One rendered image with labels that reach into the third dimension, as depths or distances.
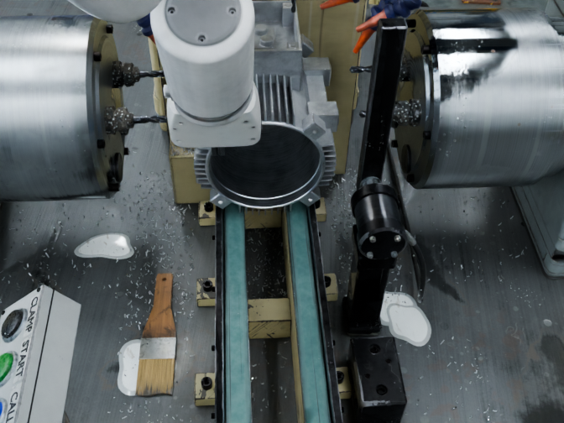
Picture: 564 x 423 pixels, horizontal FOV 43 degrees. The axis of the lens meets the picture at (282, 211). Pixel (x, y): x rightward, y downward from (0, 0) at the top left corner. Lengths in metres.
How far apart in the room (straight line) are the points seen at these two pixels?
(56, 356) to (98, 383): 0.29
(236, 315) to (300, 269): 0.11
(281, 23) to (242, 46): 0.45
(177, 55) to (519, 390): 0.68
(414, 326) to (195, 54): 0.61
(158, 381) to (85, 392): 0.10
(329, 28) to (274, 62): 0.15
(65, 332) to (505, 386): 0.60
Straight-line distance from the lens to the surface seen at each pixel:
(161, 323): 1.05
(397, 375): 0.95
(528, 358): 1.08
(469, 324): 1.09
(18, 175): 0.96
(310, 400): 0.85
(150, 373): 1.01
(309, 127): 0.90
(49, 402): 0.71
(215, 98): 0.64
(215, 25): 0.58
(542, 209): 1.17
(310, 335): 0.90
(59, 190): 0.97
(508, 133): 0.95
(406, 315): 1.07
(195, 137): 0.79
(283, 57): 0.93
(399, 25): 0.79
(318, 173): 0.97
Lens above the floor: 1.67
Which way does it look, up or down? 47 degrees down
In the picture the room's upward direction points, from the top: 2 degrees clockwise
